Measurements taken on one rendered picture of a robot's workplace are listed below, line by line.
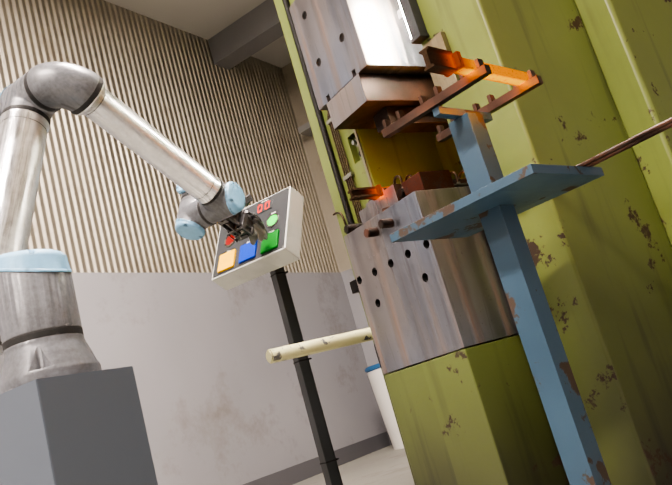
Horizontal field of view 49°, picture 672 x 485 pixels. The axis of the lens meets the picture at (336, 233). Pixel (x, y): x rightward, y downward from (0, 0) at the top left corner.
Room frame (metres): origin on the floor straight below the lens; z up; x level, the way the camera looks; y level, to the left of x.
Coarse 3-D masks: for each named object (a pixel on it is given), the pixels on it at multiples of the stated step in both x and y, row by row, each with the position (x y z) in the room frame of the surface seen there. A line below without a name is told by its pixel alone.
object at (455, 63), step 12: (432, 48) 1.38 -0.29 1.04; (432, 60) 1.38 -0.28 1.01; (444, 60) 1.42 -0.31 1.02; (456, 60) 1.43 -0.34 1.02; (468, 60) 1.47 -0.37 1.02; (432, 72) 1.41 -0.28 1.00; (444, 72) 1.42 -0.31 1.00; (456, 72) 1.47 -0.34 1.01; (468, 72) 1.49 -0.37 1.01; (492, 72) 1.53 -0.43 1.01; (504, 72) 1.56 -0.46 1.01; (516, 72) 1.60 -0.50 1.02; (516, 84) 1.64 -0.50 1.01
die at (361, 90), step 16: (352, 80) 2.16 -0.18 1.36; (368, 80) 2.14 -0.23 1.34; (384, 80) 2.18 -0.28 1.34; (400, 80) 2.22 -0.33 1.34; (416, 80) 2.26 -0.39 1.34; (432, 80) 2.30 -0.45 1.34; (336, 96) 2.24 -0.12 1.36; (352, 96) 2.17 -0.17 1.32; (368, 96) 2.13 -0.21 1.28; (384, 96) 2.17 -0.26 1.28; (400, 96) 2.21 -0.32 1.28; (416, 96) 2.25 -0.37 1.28; (432, 96) 2.29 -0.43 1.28; (336, 112) 2.26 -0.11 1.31; (352, 112) 2.19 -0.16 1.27; (368, 112) 2.22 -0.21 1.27; (336, 128) 2.28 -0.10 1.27; (352, 128) 2.32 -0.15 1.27; (368, 128) 2.37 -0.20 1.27
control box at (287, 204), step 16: (288, 192) 2.51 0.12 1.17; (256, 208) 2.58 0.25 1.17; (272, 208) 2.52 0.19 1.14; (288, 208) 2.47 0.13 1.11; (288, 224) 2.45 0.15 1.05; (224, 240) 2.62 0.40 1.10; (288, 240) 2.42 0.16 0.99; (256, 256) 2.47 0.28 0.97; (272, 256) 2.44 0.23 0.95; (288, 256) 2.44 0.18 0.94; (224, 272) 2.54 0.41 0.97; (240, 272) 2.52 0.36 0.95; (256, 272) 2.52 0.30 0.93; (224, 288) 2.61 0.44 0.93
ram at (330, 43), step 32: (320, 0) 2.18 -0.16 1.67; (352, 0) 2.10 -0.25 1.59; (384, 0) 2.17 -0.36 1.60; (320, 32) 2.22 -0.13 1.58; (352, 32) 2.10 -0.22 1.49; (384, 32) 2.15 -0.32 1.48; (320, 64) 2.27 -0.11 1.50; (352, 64) 2.14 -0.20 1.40; (384, 64) 2.13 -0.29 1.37; (416, 64) 2.20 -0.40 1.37; (320, 96) 2.30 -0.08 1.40
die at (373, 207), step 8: (400, 184) 2.14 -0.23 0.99; (384, 192) 2.17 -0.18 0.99; (392, 192) 2.14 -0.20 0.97; (376, 200) 2.20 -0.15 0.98; (384, 200) 2.17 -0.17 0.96; (392, 200) 2.15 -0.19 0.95; (368, 208) 2.24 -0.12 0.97; (376, 208) 2.21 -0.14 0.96; (360, 216) 2.29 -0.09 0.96; (368, 216) 2.25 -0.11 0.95
